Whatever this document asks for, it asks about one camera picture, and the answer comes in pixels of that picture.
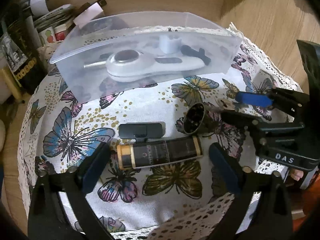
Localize clear plastic storage box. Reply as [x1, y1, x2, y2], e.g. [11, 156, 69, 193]
[49, 12, 242, 104]

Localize butterfly print lace tablecloth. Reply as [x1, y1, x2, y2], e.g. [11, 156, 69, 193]
[17, 22, 304, 240]

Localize thin metal rod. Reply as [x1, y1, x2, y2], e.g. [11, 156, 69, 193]
[83, 61, 108, 68]

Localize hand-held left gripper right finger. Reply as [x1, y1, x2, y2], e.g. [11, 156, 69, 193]
[209, 142, 293, 240]

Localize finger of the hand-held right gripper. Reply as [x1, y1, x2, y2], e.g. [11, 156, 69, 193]
[221, 111, 306, 153]
[236, 87, 309, 117]

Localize black oval piece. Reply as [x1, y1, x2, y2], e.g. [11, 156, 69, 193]
[156, 57, 182, 65]

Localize dark cosmetic tube gold cap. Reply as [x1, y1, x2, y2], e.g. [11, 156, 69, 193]
[117, 137, 204, 170]

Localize flat black rectangular device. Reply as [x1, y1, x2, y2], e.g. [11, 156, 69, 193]
[118, 121, 166, 143]

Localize black plastic clip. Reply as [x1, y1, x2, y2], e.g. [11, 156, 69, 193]
[181, 45, 212, 66]

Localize colourful fruit print card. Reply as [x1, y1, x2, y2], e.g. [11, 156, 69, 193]
[38, 26, 68, 46]

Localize white folded papers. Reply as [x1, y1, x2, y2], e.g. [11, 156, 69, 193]
[21, 0, 50, 18]

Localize small white plastic cylinder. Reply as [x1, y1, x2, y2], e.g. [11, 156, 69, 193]
[159, 35, 181, 54]

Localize person's right hand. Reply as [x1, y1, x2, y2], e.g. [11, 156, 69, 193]
[289, 168, 305, 182]

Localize dark box with gold print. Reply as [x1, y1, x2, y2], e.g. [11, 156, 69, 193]
[0, 10, 48, 95]

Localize white handheld massager device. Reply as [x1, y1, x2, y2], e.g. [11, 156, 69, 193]
[105, 50, 208, 83]

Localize yellow box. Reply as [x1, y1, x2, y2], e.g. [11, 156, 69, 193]
[0, 68, 22, 101]

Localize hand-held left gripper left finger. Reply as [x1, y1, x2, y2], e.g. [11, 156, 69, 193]
[27, 142, 112, 240]

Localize bundle of greenish papers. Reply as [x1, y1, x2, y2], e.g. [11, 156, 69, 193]
[33, 6, 75, 30]

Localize small black cup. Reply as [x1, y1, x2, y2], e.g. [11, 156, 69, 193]
[184, 103, 221, 134]

